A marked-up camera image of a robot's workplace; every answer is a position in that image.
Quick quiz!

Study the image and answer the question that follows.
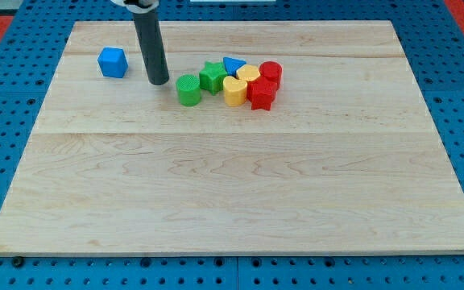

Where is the red star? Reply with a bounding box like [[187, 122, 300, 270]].
[[247, 77, 277, 110]]

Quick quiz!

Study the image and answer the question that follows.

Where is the green star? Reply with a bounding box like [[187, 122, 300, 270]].
[[199, 61, 228, 95]]

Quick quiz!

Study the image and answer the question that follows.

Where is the blue cube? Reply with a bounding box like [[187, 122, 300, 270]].
[[97, 47, 128, 78]]

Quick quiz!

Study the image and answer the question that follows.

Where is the wooden board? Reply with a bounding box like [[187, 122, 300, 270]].
[[0, 20, 464, 257]]

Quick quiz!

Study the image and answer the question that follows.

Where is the yellow heart block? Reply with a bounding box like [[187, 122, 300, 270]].
[[222, 76, 247, 107]]

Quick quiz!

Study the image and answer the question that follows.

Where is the green cylinder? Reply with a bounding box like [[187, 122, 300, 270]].
[[176, 74, 201, 106]]

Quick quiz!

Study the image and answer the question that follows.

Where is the yellow hexagon block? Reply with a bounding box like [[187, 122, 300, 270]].
[[236, 64, 261, 82]]

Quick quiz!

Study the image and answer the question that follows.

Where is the blue triangle block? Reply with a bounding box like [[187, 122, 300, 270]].
[[223, 56, 246, 77]]

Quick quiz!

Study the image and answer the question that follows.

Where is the red cylinder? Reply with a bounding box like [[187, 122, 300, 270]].
[[259, 61, 283, 89]]

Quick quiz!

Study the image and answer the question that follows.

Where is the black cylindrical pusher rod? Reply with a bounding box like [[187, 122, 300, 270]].
[[132, 9, 169, 85]]

